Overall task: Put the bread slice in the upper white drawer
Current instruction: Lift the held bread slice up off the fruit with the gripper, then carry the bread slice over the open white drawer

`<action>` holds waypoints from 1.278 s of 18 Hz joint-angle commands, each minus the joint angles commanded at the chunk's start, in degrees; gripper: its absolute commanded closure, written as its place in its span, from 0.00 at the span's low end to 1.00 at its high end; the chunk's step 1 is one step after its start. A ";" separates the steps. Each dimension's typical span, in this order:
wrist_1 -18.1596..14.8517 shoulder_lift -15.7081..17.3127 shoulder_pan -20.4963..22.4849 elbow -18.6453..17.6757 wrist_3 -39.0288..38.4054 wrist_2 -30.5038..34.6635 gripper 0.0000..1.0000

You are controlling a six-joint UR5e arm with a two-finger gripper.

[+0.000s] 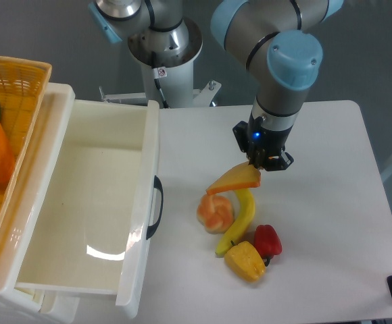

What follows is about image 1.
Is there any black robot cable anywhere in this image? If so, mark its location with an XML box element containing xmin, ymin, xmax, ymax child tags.
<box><xmin>150</xmin><ymin>50</ymin><xmax>170</xmax><ymax>109</ymax></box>

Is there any red toy bell pepper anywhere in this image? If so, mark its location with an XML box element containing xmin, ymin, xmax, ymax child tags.
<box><xmin>253</xmin><ymin>224</ymin><xmax>283</xmax><ymax>267</ymax></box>

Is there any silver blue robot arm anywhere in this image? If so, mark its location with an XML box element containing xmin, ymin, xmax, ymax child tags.
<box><xmin>89</xmin><ymin>1</ymin><xmax>342</xmax><ymax>171</ymax></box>

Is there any yellow woven basket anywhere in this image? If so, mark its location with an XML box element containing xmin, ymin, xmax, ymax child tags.
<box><xmin>0</xmin><ymin>56</ymin><xmax>52</xmax><ymax>227</ymax></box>

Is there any toy bread roll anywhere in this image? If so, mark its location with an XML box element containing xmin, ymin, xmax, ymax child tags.
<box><xmin>197</xmin><ymin>194</ymin><xmax>235</xmax><ymax>234</ymax></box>

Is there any black drawer handle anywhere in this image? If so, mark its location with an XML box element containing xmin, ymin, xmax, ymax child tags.
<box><xmin>146</xmin><ymin>175</ymin><xmax>164</xmax><ymax>240</ymax></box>

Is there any yellow toy bell pepper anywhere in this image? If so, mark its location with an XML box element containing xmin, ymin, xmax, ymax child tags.
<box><xmin>224</xmin><ymin>241</ymin><xmax>266</xmax><ymax>282</ymax></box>

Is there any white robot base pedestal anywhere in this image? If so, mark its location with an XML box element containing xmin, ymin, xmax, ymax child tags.
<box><xmin>100</xmin><ymin>18</ymin><xmax>222</xmax><ymax>108</ymax></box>

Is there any toy bread slice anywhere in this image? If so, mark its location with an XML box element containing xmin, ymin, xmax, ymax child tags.
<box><xmin>206</xmin><ymin>162</ymin><xmax>261</xmax><ymax>195</ymax></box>

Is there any white drawer cabinet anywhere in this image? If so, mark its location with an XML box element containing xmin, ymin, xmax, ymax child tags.
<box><xmin>0</xmin><ymin>82</ymin><xmax>161</xmax><ymax>324</ymax></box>

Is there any yellow toy banana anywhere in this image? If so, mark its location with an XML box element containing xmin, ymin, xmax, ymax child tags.
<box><xmin>215</xmin><ymin>188</ymin><xmax>255</xmax><ymax>257</ymax></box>

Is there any open white upper drawer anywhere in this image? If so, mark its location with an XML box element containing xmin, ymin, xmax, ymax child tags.
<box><xmin>16</xmin><ymin>100</ymin><xmax>161</xmax><ymax>318</ymax></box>

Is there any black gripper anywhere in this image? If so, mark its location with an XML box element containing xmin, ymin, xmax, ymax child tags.
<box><xmin>232</xmin><ymin>116</ymin><xmax>293</xmax><ymax>171</ymax></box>

